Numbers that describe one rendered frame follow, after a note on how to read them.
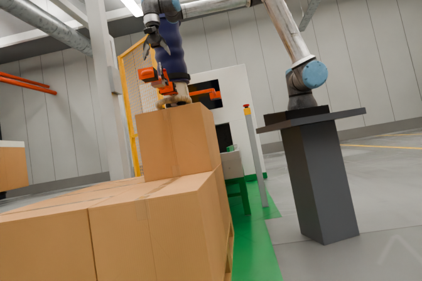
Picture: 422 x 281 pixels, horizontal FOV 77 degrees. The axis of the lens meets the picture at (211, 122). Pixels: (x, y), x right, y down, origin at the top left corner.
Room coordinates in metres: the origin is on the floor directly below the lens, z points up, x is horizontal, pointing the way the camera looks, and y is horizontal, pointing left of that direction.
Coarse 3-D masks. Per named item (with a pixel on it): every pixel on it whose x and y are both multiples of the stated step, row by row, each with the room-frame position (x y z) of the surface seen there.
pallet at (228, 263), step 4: (232, 224) 2.09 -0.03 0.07; (232, 228) 2.02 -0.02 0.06; (228, 232) 1.69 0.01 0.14; (232, 232) 1.97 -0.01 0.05; (228, 236) 1.62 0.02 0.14; (232, 236) 1.96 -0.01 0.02; (228, 240) 1.58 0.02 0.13; (232, 240) 1.89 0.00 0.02; (228, 244) 1.55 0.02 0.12; (232, 244) 1.82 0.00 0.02; (228, 248) 1.51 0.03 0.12; (232, 248) 1.75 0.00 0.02; (228, 252) 1.48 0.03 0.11; (232, 252) 1.71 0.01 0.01; (228, 256) 1.45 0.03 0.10; (232, 256) 1.67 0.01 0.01; (228, 260) 1.44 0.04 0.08; (224, 264) 1.26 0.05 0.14; (228, 264) 1.44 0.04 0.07; (224, 268) 1.23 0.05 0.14; (228, 268) 1.44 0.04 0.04; (224, 272) 1.21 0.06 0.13; (228, 272) 1.44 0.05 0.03; (224, 276) 1.19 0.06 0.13; (228, 276) 1.41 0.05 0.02; (224, 280) 1.37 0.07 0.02; (228, 280) 1.36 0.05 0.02
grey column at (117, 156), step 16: (96, 0) 2.94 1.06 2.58; (96, 16) 2.94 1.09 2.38; (96, 32) 2.94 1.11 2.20; (96, 48) 2.94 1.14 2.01; (96, 64) 2.95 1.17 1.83; (112, 64) 3.07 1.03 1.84; (96, 80) 2.95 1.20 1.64; (112, 96) 2.95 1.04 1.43; (112, 112) 2.94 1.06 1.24; (112, 128) 2.94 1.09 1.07; (112, 144) 2.94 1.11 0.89; (112, 160) 2.94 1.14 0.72; (112, 176) 2.95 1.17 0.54; (128, 176) 3.05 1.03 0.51
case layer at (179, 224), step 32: (96, 192) 1.48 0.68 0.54; (128, 192) 1.21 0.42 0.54; (160, 192) 1.02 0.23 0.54; (192, 192) 0.92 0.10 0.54; (224, 192) 1.91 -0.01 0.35; (0, 224) 0.98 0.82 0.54; (32, 224) 0.97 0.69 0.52; (64, 224) 0.96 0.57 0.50; (96, 224) 0.95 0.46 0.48; (128, 224) 0.94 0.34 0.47; (160, 224) 0.93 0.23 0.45; (192, 224) 0.92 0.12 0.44; (224, 224) 1.56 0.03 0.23; (0, 256) 0.98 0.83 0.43; (32, 256) 0.97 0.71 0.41; (64, 256) 0.96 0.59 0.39; (96, 256) 0.95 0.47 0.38; (128, 256) 0.94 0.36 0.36; (160, 256) 0.93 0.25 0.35; (192, 256) 0.92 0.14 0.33; (224, 256) 1.31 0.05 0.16
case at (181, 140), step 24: (144, 120) 1.55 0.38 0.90; (168, 120) 1.53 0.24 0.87; (192, 120) 1.52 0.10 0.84; (144, 144) 1.55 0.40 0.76; (168, 144) 1.54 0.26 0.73; (192, 144) 1.52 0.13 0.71; (216, 144) 1.96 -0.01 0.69; (144, 168) 1.56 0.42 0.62; (168, 168) 1.54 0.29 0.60; (192, 168) 1.52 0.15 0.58
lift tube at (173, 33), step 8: (160, 24) 1.75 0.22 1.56; (168, 24) 1.75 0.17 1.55; (176, 24) 1.80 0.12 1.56; (160, 32) 1.76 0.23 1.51; (168, 32) 1.76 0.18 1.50; (176, 32) 1.80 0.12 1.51; (168, 40) 1.75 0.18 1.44; (176, 40) 1.78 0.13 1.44; (160, 48) 1.77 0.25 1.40; (176, 48) 1.78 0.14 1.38; (160, 56) 1.76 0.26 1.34; (168, 56) 1.75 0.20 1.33; (176, 56) 1.77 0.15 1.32; (168, 64) 1.75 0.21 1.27; (176, 64) 1.76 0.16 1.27; (184, 64) 1.81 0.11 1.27; (168, 72) 1.75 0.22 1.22; (184, 72) 1.80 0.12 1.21; (176, 80) 1.75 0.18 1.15; (184, 80) 1.79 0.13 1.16
